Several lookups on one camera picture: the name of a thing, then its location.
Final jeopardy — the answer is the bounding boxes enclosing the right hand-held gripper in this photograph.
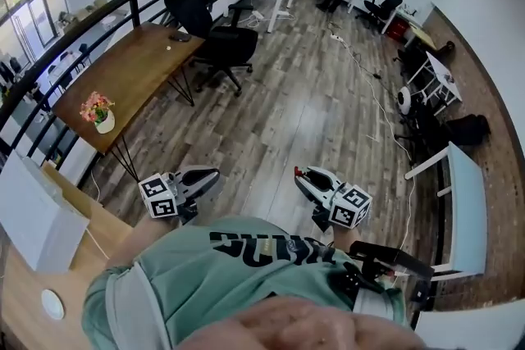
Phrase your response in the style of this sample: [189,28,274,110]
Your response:
[294,166,373,233]

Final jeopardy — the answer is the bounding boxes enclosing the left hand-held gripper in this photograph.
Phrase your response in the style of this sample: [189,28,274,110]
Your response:
[138,166,221,225]

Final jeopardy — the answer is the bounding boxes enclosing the person's right forearm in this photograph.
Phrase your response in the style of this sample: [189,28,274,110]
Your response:
[334,225,362,255]

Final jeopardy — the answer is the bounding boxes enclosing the person's left forearm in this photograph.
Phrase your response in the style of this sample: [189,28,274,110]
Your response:
[104,212,181,270]

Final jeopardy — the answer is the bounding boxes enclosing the black armrest device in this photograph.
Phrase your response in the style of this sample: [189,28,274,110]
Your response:
[348,240,435,302]

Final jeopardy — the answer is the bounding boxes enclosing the person's green printed shirt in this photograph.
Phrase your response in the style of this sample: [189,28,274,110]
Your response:
[81,216,411,350]

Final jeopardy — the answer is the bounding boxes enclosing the white round device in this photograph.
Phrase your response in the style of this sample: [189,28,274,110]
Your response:
[396,88,419,116]

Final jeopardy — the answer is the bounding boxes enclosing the pink flowers in white pot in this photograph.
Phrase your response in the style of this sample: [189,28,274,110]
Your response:
[80,90,116,135]

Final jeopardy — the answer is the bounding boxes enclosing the brown wooden desk hairpin legs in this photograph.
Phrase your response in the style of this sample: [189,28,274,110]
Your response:
[52,20,206,182]

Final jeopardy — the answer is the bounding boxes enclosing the black high-back office chair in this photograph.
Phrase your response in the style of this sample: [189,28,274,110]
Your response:
[163,0,259,98]

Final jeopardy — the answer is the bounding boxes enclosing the white table pale blue top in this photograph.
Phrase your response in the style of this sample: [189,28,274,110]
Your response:
[404,141,489,282]

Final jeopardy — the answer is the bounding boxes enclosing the black backpack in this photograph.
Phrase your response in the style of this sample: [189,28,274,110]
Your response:
[445,114,491,147]

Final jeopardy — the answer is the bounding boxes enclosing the small white folding table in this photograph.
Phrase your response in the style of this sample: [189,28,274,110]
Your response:
[405,51,463,116]

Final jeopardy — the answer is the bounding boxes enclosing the white cardboard box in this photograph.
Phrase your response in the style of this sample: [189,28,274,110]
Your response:
[0,150,90,274]

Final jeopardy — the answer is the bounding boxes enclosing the red box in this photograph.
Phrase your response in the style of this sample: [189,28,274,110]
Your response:
[387,18,411,39]

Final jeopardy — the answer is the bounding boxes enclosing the yellow top table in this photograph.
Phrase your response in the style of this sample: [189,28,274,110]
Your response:
[404,22,438,52]

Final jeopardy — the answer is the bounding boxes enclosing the black metal railing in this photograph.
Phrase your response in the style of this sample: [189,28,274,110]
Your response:
[0,0,288,173]

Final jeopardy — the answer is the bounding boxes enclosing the black low-back office chair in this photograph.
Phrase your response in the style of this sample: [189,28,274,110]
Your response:
[354,0,404,30]

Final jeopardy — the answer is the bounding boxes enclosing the white round disc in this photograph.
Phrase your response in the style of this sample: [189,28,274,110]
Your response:
[40,289,66,320]

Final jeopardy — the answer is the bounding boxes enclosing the plain white table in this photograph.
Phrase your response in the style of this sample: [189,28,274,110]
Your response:
[413,298,525,350]

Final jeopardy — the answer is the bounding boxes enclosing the light wooden table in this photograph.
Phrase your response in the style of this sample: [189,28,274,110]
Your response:
[0,163,135,350]

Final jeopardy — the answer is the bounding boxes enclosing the long white cable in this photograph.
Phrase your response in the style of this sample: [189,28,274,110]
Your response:
[339,37,418,255]

